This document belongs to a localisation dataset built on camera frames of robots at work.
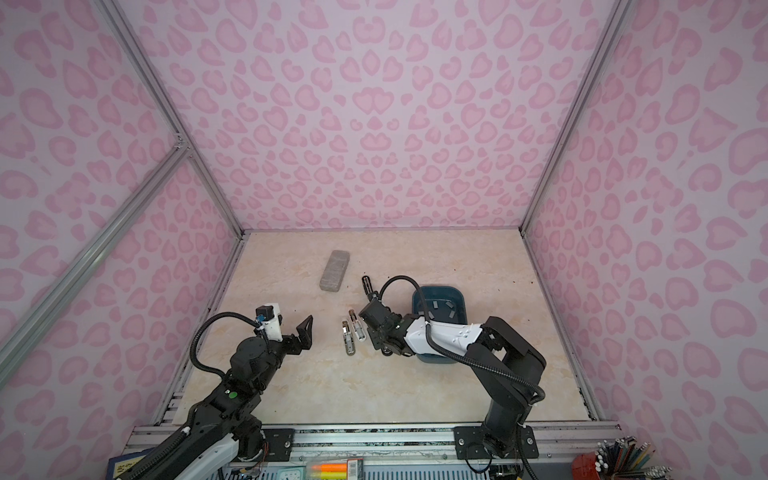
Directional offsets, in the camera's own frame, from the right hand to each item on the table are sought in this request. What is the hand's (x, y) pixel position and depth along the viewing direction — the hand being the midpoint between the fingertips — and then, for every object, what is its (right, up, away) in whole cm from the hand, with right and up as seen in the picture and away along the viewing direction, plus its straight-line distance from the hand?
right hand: (381, 327), depth 89 cm
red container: (+45, -25, -24) cm, 57 cm away
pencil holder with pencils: (+51, -21, -28) cm, 61 cm away
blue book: (-60, -27, -20) cm, 69 cm away
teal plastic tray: (+20, +5, +8) cm, 22 cm away
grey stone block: (-17, +16, +15) cm, 28 cm away
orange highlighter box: (-6, -28, -20) cm, 35 cm away
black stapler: (-4, +9, +11) cm, 15 cm away
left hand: (-22, +6, -9) cm, 25 cm away
